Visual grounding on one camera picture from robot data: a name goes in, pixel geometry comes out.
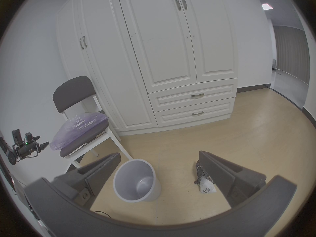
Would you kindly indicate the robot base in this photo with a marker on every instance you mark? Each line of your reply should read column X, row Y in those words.
column 18, row 190

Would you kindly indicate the purple plastic bag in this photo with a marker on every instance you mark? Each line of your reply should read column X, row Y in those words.
column 74, row 129

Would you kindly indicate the white trash bin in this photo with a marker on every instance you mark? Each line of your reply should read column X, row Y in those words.
column 133, row 176

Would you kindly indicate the grey white chair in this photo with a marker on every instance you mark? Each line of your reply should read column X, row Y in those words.
column 74, row 92

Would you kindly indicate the white wardrobe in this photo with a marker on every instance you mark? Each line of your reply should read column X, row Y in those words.
column 167, row 46

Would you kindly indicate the black white wrapper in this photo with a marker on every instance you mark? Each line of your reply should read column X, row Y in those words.
column 206, row 188

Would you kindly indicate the ceiling light panel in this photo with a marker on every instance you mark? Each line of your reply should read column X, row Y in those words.
column 267, row 6

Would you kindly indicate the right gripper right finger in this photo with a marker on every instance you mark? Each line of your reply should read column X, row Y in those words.
column 229, row 179

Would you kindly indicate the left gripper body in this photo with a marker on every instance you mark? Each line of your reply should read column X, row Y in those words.
column 27, row 149

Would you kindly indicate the grey curtain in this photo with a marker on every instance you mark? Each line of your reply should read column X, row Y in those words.
column 288, row 53

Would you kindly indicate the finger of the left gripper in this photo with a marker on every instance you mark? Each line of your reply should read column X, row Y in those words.
column 43, row 146
column 36, row 138

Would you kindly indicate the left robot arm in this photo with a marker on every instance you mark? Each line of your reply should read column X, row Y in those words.
column 11, row 154

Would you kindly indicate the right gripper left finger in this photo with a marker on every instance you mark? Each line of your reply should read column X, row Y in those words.
column 93, row 176

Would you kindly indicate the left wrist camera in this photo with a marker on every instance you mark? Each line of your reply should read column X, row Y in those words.
column 29, row 137

